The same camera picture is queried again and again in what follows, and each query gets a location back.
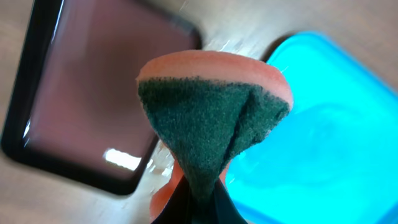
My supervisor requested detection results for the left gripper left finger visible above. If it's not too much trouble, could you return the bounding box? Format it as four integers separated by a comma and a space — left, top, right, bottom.
151, 176, 192, 224

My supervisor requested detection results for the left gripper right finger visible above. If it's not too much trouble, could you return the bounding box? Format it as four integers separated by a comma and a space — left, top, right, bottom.
213, 179, 247, 224

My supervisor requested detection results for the red and green sponge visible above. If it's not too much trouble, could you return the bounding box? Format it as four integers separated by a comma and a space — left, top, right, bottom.
137, 50, 294, 223

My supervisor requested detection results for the teal plastic serving tray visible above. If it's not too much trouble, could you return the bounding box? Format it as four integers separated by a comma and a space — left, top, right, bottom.
226, 32, 397, 224

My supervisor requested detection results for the black and red tray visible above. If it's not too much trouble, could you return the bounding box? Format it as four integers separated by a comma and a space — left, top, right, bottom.
1, 0, 202, 195

